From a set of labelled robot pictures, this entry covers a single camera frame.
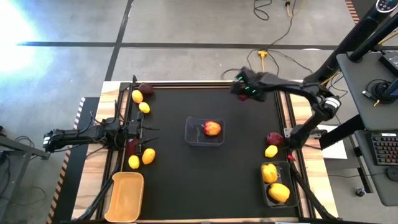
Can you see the dark smoky plastic bin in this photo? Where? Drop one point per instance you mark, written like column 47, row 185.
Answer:
column 287, row 180

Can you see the orange plastic basket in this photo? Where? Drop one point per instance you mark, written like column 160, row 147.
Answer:
column 124, row 199

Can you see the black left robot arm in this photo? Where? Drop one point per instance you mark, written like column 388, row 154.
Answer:
column 77, row 137

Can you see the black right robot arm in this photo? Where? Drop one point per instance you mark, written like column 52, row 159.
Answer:
column 298, row 88

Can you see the red and yellow apple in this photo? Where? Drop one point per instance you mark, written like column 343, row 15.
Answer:
column 212, row 128

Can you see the clear plastic bin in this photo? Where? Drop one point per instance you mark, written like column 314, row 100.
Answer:
column 196, row 137

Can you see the white paper sheet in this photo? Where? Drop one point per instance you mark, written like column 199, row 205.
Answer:
column 337, row 152

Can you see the grey desk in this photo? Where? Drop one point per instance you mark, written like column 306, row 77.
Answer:
column 357, row 93

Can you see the black caster wheel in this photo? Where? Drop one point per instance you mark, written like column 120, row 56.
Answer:
column 360, row 192

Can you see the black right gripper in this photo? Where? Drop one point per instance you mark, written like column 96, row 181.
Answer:
column 256, row 82

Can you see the black tower fan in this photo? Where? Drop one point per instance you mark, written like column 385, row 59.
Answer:
column 342, row 48

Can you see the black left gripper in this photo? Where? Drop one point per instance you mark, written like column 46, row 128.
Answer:
column 136, row 127

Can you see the yellow bell pepper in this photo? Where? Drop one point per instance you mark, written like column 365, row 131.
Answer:
column 269, row 173
column 279, row 193

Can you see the backlit black keyboard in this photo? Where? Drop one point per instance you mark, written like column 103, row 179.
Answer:
column 385, row 149

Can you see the black flat desk device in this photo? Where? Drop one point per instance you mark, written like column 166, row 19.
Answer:
column 391, row 62

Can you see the dark red apple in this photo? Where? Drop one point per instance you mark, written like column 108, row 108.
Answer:
column 275, row 139
column 146, row 89

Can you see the black hazard-striped floor mat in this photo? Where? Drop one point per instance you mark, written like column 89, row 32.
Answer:
column 71, row 186
column 353, row 11

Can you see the black table mat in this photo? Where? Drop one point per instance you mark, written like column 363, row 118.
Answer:
column 202, row 186

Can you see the yellow lemon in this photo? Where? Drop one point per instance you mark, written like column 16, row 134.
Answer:
column 137, row 96
column 148, row 156
column 144, row 108
column 271, row 151
column 134, row 162

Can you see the black computer mouse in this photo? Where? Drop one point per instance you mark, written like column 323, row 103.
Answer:
column 394, row 179

